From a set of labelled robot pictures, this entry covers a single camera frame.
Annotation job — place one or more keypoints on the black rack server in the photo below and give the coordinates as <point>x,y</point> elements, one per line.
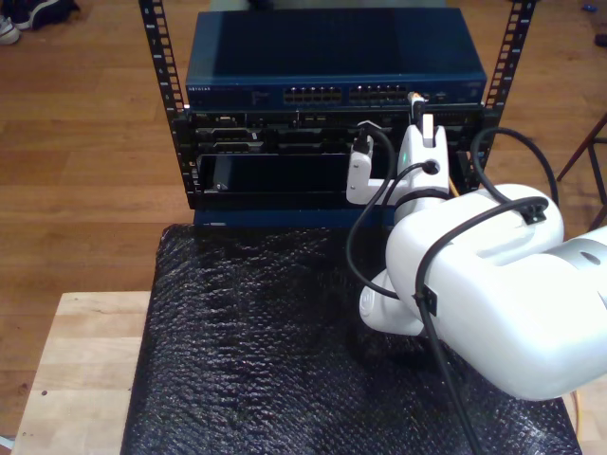
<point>284,132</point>

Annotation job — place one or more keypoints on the black bubble mat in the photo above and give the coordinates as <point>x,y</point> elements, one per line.
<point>237,379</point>

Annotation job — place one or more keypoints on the dark sneaker white sole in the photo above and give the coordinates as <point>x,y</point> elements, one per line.
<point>47,12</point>

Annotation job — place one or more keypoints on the black perforated rack post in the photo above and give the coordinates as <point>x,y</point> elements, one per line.
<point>514,38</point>
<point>161,71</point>

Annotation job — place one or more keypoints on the blue network switch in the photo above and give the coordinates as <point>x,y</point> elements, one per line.
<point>308,47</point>

